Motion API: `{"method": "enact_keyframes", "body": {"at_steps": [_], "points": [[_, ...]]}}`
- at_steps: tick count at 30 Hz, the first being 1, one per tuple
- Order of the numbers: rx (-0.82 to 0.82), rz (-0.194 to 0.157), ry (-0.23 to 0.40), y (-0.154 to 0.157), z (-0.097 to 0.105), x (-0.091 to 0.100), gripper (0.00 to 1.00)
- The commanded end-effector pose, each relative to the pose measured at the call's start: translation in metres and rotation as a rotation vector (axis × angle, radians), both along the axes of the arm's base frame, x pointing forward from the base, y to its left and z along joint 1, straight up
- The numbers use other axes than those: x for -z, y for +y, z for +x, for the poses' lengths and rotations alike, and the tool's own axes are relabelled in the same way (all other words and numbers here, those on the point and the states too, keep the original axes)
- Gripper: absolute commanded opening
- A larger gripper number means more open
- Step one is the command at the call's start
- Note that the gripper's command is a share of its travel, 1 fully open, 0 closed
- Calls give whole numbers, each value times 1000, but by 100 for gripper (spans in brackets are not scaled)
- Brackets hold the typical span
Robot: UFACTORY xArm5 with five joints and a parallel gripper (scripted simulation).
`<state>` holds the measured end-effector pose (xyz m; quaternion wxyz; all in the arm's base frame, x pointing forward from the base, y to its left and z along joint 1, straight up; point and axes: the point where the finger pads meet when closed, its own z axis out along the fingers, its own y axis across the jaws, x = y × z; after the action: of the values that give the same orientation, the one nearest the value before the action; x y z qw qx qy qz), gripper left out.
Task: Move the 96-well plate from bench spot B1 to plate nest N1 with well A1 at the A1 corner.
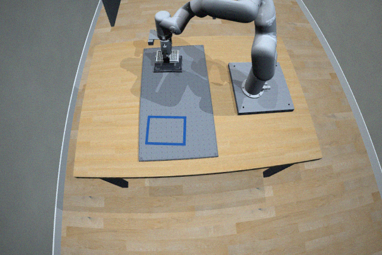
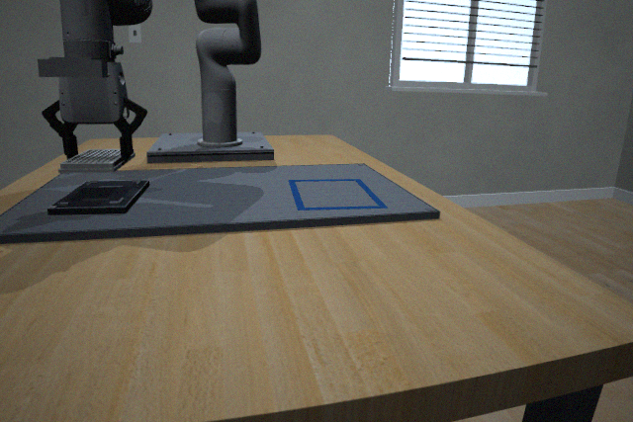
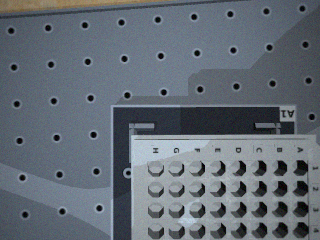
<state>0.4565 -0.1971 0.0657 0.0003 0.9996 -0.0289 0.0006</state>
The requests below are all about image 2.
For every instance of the blue tape outline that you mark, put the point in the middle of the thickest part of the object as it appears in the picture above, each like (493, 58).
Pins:
(300, 205)

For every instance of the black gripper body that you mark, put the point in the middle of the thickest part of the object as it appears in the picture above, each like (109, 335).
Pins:
(94, 100)

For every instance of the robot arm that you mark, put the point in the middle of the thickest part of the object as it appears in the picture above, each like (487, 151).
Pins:
(87, 31)

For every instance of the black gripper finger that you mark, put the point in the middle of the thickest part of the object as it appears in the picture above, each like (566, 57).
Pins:
(64, 130)
(126, 141)

